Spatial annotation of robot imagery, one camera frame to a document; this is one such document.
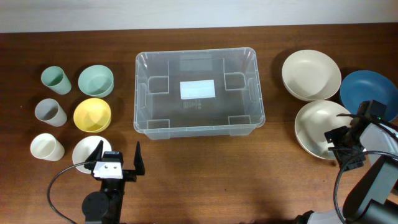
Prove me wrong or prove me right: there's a white label in bin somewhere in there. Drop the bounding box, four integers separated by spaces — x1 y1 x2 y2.
180 80 216 100

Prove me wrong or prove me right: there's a clear plastic storage bin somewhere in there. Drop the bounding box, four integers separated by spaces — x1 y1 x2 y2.
134 47 266 139

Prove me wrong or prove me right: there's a beige plate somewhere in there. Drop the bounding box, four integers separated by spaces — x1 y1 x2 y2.
295 100 351 160
282 50 342 101

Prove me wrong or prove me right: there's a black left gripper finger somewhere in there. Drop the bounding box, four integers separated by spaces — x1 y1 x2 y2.
85 140 103 162
134 141 146 175

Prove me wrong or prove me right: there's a white plastic bowl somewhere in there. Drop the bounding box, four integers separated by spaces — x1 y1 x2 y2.
72 136 112 164

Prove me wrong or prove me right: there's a blue plate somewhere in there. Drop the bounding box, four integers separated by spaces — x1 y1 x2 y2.
340 70 397 121

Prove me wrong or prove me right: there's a black left camera cable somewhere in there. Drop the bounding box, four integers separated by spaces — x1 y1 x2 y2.
46 161 94 224

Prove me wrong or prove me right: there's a grey plastic cup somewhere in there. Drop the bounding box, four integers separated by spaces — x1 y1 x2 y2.
34 98 67 127

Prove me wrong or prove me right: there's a white plastic cup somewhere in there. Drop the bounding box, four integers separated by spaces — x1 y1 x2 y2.
30 133 65 161

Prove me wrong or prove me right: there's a yellow plastic bowl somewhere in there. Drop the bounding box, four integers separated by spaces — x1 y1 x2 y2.
73 98 111 133

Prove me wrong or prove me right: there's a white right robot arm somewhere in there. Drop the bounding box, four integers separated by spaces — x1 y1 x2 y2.
294 100 397 223

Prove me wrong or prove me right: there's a green plastic bowl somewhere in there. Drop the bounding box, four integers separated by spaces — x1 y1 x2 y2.
78 65 114 98

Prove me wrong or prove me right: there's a green plastic cup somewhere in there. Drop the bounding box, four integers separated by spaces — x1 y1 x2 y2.
41 66 72 95

